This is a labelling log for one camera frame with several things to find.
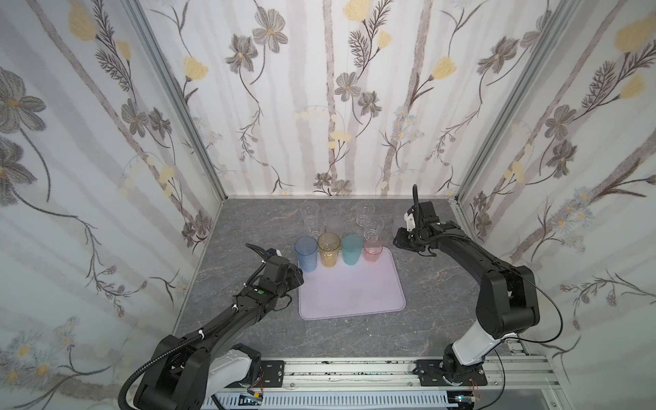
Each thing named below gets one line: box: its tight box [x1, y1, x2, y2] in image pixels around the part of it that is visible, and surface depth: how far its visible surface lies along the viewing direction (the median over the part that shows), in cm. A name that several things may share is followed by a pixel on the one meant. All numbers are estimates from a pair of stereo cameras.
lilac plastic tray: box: [298, 246, 406, 321], surface depth 92 cm
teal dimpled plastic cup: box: [340, 233, 364, 266], surface depth 98 cm
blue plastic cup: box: [293, 235, 319, 273], surface depth 92 cm
